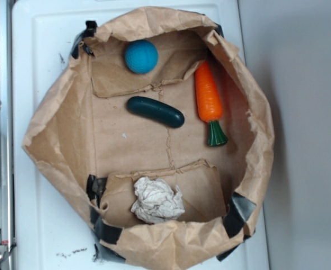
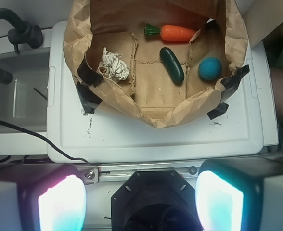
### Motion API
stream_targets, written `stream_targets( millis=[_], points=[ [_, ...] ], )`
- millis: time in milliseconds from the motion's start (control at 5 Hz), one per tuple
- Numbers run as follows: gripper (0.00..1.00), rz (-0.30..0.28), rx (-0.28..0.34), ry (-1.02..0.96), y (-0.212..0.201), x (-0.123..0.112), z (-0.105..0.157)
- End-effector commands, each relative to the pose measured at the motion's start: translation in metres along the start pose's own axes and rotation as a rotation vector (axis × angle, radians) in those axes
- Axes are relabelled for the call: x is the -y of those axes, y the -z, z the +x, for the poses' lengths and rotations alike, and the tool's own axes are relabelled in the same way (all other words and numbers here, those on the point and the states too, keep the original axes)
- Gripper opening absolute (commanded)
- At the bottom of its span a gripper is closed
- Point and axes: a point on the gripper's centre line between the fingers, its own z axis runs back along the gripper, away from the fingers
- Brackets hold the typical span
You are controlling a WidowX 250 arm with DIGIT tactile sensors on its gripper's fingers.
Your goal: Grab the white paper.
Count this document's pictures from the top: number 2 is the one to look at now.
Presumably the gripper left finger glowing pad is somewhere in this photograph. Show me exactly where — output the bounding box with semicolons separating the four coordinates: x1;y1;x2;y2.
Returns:
0;164;87;231

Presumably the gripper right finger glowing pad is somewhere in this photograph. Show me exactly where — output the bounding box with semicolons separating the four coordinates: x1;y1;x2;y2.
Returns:
195;158;283;231

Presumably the crumpled white paper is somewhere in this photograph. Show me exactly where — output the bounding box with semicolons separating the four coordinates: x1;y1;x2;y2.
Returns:
99;47;130;83

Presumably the black tape strip right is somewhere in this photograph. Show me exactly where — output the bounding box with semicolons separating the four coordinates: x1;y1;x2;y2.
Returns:
207;64;250;120

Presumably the black tape strip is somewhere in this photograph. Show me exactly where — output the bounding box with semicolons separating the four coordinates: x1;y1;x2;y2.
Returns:
76;57;104;114
207;64;250;120

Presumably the black tape strip left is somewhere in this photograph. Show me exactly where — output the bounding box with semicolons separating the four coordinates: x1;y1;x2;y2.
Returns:
76;57;104;114

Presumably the blue textured ball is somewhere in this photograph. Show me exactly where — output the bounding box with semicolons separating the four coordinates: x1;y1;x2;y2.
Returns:
198;57;222;80

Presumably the dark green toy cucumber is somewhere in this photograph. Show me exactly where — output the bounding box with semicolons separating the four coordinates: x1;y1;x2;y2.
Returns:
159;47;185;85

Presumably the brown paper bag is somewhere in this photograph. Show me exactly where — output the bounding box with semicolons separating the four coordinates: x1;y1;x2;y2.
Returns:
64;0;248;128

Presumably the black faucet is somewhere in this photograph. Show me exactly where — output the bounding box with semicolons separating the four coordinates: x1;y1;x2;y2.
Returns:
0;8;44;85

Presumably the orange toy carrot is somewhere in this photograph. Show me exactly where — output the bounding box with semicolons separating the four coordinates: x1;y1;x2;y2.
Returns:
144;24;200;42

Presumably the black cable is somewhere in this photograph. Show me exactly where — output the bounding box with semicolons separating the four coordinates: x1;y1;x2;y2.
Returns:
0;113;101;166

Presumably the aluminium rail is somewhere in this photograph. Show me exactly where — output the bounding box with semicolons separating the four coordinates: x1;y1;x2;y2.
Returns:
83;160;283;185

